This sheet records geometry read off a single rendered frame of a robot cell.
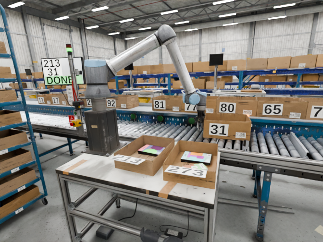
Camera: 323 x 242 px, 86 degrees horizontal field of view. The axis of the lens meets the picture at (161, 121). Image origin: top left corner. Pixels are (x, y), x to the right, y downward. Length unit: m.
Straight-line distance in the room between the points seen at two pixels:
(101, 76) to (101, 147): 0.53
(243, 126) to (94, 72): 1.26
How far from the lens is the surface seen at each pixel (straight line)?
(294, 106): 2.00
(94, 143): 1.46
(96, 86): 1.35
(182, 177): 0.98
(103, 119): 1.34
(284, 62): 6.53
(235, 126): 1.63
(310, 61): 6.66
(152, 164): 1.03
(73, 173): 1.26
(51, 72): 2.40
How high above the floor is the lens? 1.32
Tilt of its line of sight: 15 degrees down
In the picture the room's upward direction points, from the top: 2 degrees counter-clockwise
